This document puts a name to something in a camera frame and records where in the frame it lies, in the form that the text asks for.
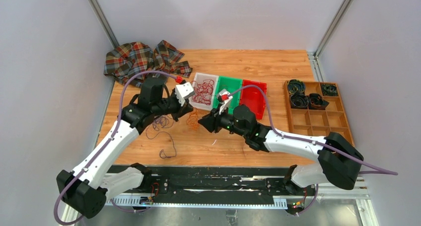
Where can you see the wooden compartment tray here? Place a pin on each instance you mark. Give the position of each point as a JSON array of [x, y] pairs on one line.
[[315, 109]]

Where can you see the aluminium frame rail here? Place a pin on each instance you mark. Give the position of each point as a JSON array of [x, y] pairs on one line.
[[324, 191]]

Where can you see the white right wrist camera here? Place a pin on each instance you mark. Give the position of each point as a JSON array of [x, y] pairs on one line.
[[224, 99]]

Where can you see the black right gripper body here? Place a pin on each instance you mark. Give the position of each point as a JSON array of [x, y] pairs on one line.
[[226, 121]]

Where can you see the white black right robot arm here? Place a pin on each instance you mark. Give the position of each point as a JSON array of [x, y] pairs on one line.
[[335, 159]]

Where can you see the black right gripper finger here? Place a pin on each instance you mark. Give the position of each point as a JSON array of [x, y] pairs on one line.
[[215, 112], [208, 122]]

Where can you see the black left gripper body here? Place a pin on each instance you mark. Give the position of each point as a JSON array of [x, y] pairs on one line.
[[171, 106]]

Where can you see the right aluminium corner post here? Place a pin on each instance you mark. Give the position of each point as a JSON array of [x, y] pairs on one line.
[[345, 4]]

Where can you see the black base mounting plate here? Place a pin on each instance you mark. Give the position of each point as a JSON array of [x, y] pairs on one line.
[[194, 186]]

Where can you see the aluminium corner post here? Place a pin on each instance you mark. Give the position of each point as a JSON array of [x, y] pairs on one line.
[[345, 4], [104, 22]]

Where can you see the green plastic bin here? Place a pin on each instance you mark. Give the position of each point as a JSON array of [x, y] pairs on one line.
[[229, 84]]

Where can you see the left aluminium corner post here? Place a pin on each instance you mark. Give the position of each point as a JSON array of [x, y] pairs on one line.
[[104, 22]]

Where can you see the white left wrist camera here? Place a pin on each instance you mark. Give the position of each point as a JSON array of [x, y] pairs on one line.
[[184, 92]]

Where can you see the red plastic bin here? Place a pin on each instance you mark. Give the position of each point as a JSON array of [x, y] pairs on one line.
[[252, 98]]

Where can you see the plaid cloth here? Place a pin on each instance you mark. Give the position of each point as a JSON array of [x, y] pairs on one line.
[[129, 59]]

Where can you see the white plastic bin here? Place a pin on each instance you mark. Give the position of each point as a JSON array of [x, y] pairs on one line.
[[204, 87]]

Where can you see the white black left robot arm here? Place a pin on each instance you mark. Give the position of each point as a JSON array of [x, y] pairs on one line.
[[87, 188]]

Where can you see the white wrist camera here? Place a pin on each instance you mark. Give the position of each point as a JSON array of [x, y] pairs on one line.
[[224, 99], [184, 92]]

